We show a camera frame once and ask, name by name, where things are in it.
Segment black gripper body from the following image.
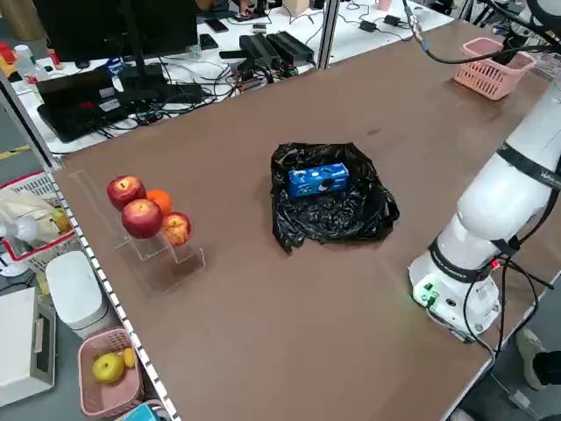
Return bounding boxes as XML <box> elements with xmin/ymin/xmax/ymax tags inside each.
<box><xmin>502</xmin><ymin>33</ymin><xmax>529</xmax><ymax>62</ymax></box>

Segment blue cookie box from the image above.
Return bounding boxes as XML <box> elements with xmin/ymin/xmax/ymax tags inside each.
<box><xmin>288</xmin><ymin>162</ymin><xmax>351</xmax><ymax>199</ymax></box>

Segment black plastic bag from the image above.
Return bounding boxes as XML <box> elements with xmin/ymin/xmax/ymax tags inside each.
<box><xmin>269</xmin><ymin>140</ymin><xmax>401</xmax><ymax>255</ymax></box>

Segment pink slotted plastic basket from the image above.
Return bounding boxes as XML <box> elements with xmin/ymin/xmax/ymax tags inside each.
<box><xmin>453</xmin><ymin>37</ymin><xmax>538</xmax><ymax>101</ymax></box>

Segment white basket red rim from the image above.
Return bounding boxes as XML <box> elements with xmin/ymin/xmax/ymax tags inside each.
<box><xmin>0</xmin><ymin>169</ymin><xmax>79</xmax><ymax>274</ymax></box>

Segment beige cloth bag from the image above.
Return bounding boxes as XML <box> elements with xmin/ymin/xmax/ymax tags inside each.
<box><xmin>0</xmin><ymin>188</ymin><xmax>62</xmax><ymax>249</ymax></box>

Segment dusty pink fruit basket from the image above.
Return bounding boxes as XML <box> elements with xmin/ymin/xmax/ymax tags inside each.
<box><xmin>77</xmin><ymin>327</ymin><xmax>146</xmax><ymax>418</ymax></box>

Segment clear acrylic bottle shelf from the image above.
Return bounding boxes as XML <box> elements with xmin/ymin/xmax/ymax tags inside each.
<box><xmin>532</xmin><ymin>41</ymin><xmax>561</xmax><ymax>87</ymax></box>

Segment white desk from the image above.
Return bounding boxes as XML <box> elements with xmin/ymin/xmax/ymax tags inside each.
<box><xmin>0</xmin><ymin>0</ymin><xmax>461</xmax><ymax>155</ymax></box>

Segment cardboard box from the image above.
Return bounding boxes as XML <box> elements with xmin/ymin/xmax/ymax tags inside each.
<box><xmin>281</xmin><ymin>0</ymin><xmax>310</xmax><ymax>17</ymax></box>

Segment black power box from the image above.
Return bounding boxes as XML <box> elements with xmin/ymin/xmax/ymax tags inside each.
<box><xmin>266</xmin><ymin>30</ymin><xmax>316</xmax><ymax>63</ymax></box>
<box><xmin>238</xmin><ymin>33</ymin><xmax>282</xmax><ymax>68</ymax></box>

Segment person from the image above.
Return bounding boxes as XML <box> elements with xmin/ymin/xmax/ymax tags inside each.
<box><xmin>195</xmin><ymin>0</ymin><xmax>264</xmax><ymax>15</ymax></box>
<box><xmin>515</xmin><ymin>327</ymin><xmax>561</xmax><ymax>392</ymax></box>

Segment black monitor stand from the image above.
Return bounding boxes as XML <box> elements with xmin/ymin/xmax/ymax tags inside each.
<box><xmin>117</xmin><ymin>0</ymin><xmax>166</xmax><ymax>96</ymax></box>

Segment red yellow apple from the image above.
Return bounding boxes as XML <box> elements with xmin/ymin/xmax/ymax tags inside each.
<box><xmin>160</xmin><ymin>211</ymin><xmax>193</xmax><ymax>247</ymax></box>

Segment orange fruit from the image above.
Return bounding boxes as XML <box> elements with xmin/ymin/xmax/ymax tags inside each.
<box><xmin>146</xmin><ymin>189</ymin><xmax>174</xmax><ymax>217</ymax></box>

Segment clear acrylic fruit stand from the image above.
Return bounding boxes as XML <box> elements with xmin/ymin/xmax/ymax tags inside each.
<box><xmin>68</xmin><ymin>169</ymin><xmax>207</xmax><ymax>294</ymax></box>

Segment blue white bottle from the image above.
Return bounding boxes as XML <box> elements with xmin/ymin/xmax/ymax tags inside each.
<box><xmin>106</xmin><ymin>55</ymin><xmax>127</xmax><ymax>92</ymax></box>

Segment black monitor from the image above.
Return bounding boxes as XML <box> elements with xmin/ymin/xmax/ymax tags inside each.
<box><xmin>32</xmin><ymin>0</ymin><xmax>199</xmax><ymax>63</ymax></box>

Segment dark red apple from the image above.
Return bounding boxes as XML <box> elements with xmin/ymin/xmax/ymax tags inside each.
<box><xmin>121</xmin><ymin>198</ymin><xmax>164</xmax><ymax>239</ymax></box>

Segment red apple with sticker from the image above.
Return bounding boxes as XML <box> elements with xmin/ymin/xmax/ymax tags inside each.
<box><xmin>106</xmin><ymin>175</ymin><xmax>147</xmax><ymax>212</ymax></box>

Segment black laptop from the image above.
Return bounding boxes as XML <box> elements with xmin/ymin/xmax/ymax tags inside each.
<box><xmin>34</xmin><ymin>68</ymin><xmax>132</xmax><ymax>144</ymax></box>

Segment yellow green fruit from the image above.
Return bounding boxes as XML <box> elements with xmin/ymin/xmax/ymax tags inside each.
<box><xmin>50</xmin><ymin>207</ymin><xmax>74</xmax><ymax>233</ymax></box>

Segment clear bottle white cap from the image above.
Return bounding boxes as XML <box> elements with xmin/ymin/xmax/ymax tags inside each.
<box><xmin>12</xmin><ymin>43</ymin><xmax>50</xmax><ymax>85</ymax></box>

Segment white rounded bin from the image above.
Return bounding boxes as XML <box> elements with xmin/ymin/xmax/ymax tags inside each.
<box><xmin>45</xmin><ymin>250</ymin><xmax>111</xmax><ymax>339</ymax></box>

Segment teal object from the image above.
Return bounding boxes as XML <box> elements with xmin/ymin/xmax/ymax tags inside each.
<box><xmin>121</xmin><ymin>402</ymin><xmax>170</xmax><ymax>421</ymax></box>

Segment small white fan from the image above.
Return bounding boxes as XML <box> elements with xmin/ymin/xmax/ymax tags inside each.
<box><xmin>0</xmin><ymin>214</ymin><xmax>39</xmax><ymax>278</ymax></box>

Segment white grey box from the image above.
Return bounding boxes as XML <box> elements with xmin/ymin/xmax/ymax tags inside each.
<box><xmin>0</xmin><ymin>287</ymin><xmax>58</xmax><ymax>408</ymax></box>

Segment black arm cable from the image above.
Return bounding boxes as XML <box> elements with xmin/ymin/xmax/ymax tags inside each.
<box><xmin>401</xmin><ymin>0</ymin><xmax>561</xmax><ymax>66</ymax></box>

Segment aluminium frame post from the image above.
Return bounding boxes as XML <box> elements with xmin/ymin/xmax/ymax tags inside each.
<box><xmin>317</xmin><ymin>0</ymin><xmax>344</xmax><ymax>71</ymax></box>
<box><xmin>0</xmin><ymin>69</ymin><xmax>65</xmax><ymax>170</ymax></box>

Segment black base cable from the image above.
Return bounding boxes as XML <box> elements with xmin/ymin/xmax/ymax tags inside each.
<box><xmin>462</xmin><ymin>256</ymin><xmax>556</xmax><ymax>357</ymax></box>

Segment tangled black cables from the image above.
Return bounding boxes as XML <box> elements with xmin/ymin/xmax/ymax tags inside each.
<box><xmin>87</xmin><ymin>52</ymin><xmax>319</xmax><ymax>132</ymax></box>

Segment aluminium table edge rail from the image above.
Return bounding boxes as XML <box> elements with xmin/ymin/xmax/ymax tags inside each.
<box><xmin>51</xmin><ymin>168</ymin><xmax>181</xmax><ymax>421</ymax></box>

